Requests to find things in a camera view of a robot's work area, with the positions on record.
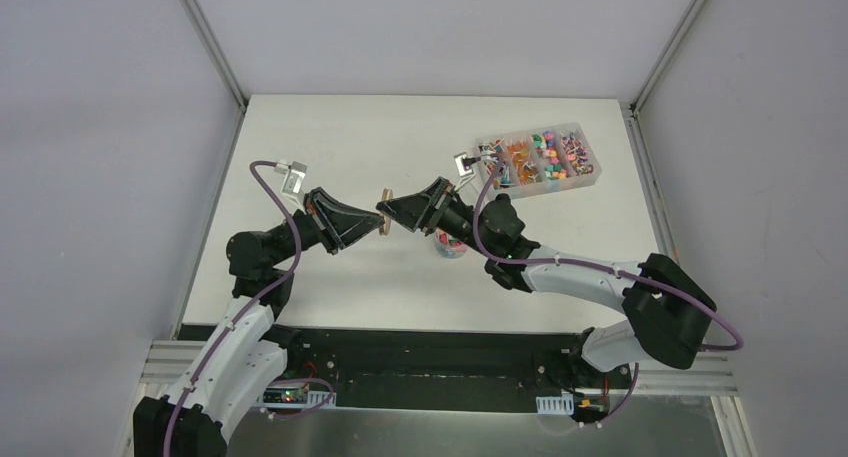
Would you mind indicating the white cable duct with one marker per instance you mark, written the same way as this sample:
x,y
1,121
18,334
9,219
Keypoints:
x,y
299,397
555,405

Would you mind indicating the clear plastic round jar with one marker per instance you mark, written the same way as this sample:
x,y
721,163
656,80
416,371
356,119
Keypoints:
x,y
452,247

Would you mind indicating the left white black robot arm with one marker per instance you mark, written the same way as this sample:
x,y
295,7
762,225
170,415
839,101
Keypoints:
x,y
198,414

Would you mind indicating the right white cable duct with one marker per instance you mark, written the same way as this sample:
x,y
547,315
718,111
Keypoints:
x,y
555,405

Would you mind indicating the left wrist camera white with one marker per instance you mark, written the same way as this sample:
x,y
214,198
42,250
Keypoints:
x,y
292,175

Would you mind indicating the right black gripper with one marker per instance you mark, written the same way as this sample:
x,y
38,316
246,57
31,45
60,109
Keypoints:
x,y
412,210

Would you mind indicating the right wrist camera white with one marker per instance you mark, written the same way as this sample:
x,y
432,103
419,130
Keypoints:
x,y
466,168

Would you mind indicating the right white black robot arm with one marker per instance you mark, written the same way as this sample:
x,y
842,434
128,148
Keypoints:
x,y
666,313

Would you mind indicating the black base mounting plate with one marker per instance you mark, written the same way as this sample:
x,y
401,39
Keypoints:
x,y
443,371

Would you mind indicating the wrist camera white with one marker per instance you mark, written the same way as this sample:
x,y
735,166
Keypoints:
x,y
466,168
292,175

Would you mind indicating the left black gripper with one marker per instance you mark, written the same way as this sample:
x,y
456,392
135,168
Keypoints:
x,y
321,220

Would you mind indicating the candies inside jar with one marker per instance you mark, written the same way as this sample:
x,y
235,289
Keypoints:
x,y
452,247

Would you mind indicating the left white cable duct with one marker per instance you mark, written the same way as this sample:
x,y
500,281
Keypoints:
x,y
299,397

